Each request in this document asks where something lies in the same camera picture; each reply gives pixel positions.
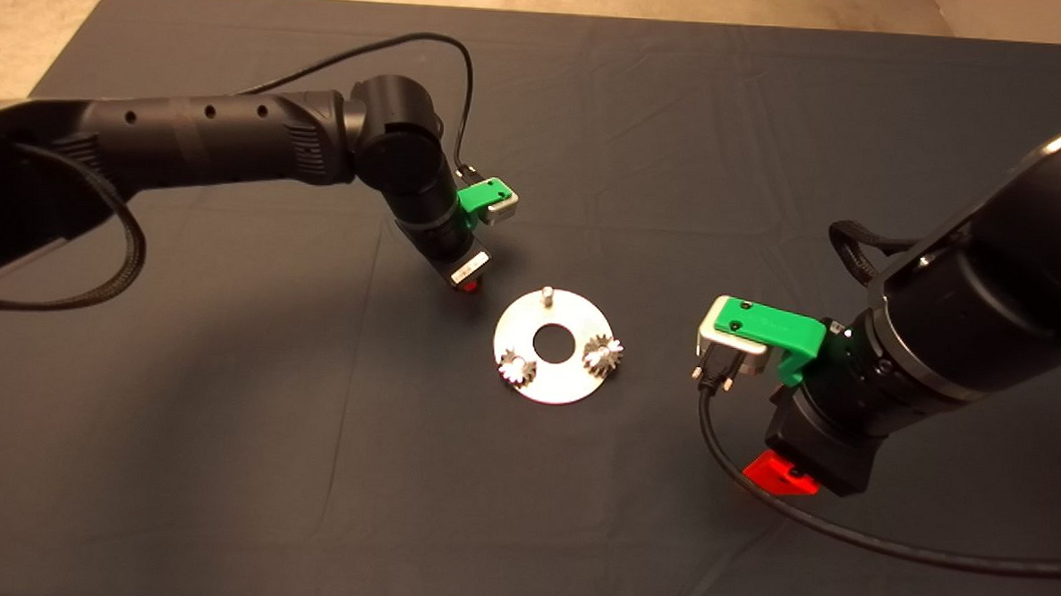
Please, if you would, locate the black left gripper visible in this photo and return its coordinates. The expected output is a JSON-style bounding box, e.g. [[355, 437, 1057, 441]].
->
[[419, 229, 492, 295]]

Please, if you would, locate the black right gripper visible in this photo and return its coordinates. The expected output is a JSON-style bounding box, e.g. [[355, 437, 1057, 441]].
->
[[742, 387, 881, 500]]

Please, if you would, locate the small steel planetary gear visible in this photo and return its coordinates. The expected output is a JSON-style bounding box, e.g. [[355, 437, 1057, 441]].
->
[[581, 334, 625, 377], [497, 349, 538, 388]]

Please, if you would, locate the round metal carrier plate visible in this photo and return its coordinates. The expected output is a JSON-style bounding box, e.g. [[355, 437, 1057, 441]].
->
[[491, 285, 617, 407]]

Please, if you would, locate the dark grey table cloth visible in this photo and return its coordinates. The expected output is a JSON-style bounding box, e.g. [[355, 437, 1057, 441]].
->
[[0, 0, 1061, 596]]

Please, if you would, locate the green left camera mount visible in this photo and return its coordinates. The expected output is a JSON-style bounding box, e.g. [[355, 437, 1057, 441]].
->
[[456, 176, 514, 228]]

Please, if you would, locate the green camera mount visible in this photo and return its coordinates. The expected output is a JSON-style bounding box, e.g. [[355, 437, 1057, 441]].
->
[[456, 176, 514, 228], [710, 297, 828, 389]]

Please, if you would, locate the silver right camera box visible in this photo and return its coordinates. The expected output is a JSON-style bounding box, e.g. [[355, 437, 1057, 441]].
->
[[695, 296, 771, 381]]

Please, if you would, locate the green right camera mount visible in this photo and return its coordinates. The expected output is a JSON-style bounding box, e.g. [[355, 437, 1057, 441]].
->
[[710, 297, 828, 389]]

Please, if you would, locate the black left camera cable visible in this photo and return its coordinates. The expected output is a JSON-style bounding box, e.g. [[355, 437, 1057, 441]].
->
[[241, 24, 478, 180]]

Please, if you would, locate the braided black left arm cable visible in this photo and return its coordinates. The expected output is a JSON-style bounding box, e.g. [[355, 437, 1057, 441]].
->
[[0, 143, 151, 316]]

